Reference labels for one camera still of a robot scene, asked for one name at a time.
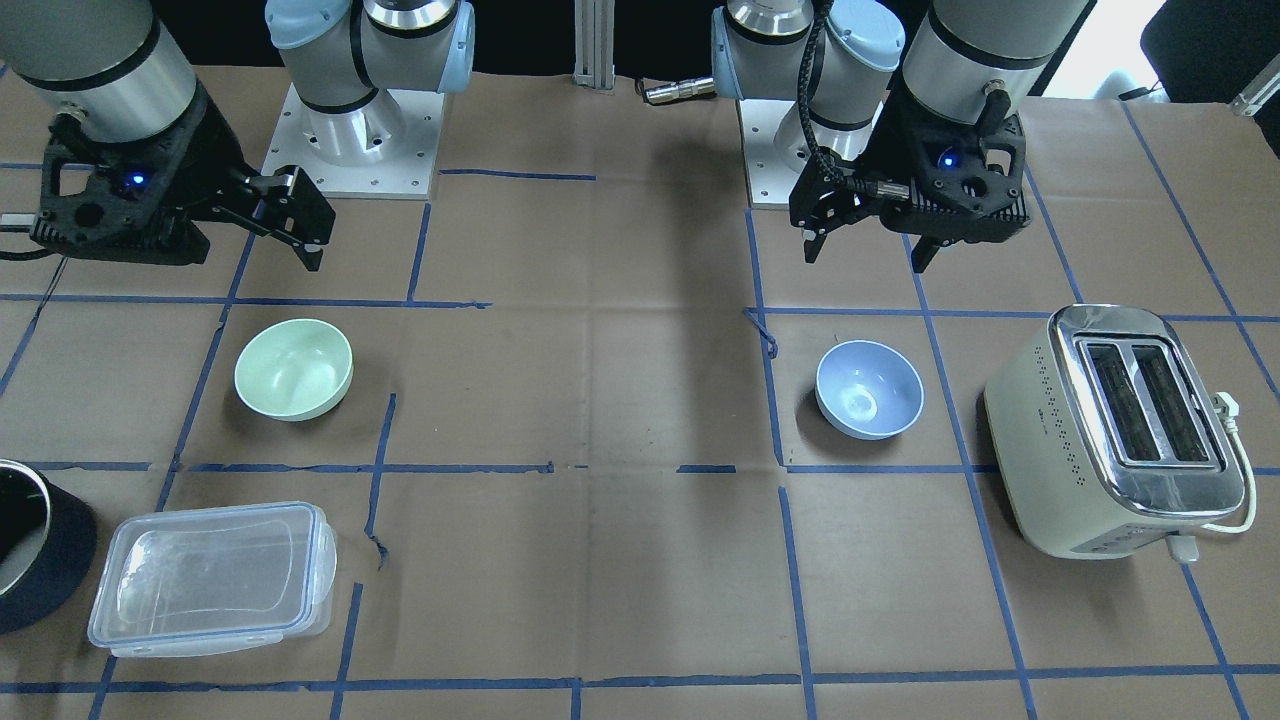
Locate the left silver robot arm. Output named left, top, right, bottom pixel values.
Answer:
left=710, top=1, right=1088, bottom=273

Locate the aluminium frame post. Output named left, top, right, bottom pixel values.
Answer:
left=572, top=0, right=616, bottom=94

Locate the dark blue saucepan with lid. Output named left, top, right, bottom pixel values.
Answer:
left=1, top=459, right=99, bottom=635

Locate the green bowl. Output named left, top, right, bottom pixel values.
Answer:
left=233, top=318, right=355, bottom=421

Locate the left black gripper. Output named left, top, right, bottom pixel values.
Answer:
left=790, top=88, right=1030, bottom=274

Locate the clear plastic food container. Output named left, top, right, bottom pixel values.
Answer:
left=87, top=501, right=337, bottom=659

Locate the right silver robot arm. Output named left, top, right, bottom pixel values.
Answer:
left=3, top=1, right=476, bottom=272

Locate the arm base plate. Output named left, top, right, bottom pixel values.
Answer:
left=262, top=86, right=451, bottom=201
left=739, top=97, right=881, bottom=211

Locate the blue bowl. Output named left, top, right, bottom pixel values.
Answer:
left=815, top=340, right=925, bottom=441

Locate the cream and chrome toaster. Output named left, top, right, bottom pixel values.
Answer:
left=982, top=304, right=1257, bottom=564

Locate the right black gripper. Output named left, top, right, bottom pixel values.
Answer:
left=28, top=85, right=337, bottom=272

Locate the white toaster power cord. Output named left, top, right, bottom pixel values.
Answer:
left=1165, top=392, right=1258, bottom=562

